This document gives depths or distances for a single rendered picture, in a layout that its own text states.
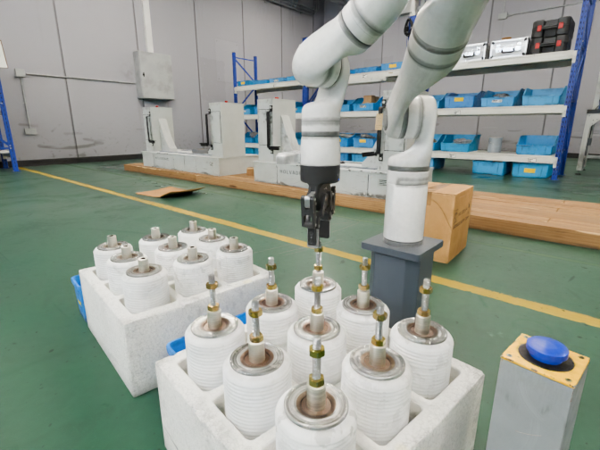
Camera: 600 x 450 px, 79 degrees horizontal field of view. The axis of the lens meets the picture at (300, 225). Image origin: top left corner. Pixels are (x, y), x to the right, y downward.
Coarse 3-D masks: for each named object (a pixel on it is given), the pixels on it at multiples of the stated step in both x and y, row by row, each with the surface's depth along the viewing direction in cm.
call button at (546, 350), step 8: (536, 336) 42; (528, 344) 41; (536, 344) 41; (544, 344) 41; (552, 344) 41; (560, 344) 41; (536, 352) 40; (544, 352) 39; (552, 352) 39; (560, 352) 39; (568, 352) 40; (544, 360) 40; (552, 360) 39; (560, 360) 39
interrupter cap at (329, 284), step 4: (304, 280) 76; (308, 280) 76; (324, 280) 76; (328, 280) 76; (332, 280) 76; (300, 284) 74; (304, 284) 74; (308, 284) 75; (324, 284) 75; (328, 284) 75; (332, 284) 75; (336, 284) 74; (304, 288) 72; (308, 288) 72; (324, 288) 72; (328, 288) 72; (332, 288) 72; (312, 292) 71; (324, 292) 71
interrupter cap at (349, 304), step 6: (348, 300) 68; (354, 300) 68; (372, 300) 68; (378, 300) 68; (348, 306) 65; (354, 306) 66; (372, 306) 66; (354, 312) 63; (360, 312) 63; (366, 312) 63
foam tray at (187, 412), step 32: (160, 384) 62; (192, 384) 56; (480, 384) 59; (192, 416) 52; (224, 416) 50; (416, 416) 50; (448, 416) 51; (192, 448) 55; (224, 448) 46; (256, 448) 45; (384, 448) 45; (416, 448) 46; (448, 448) 54
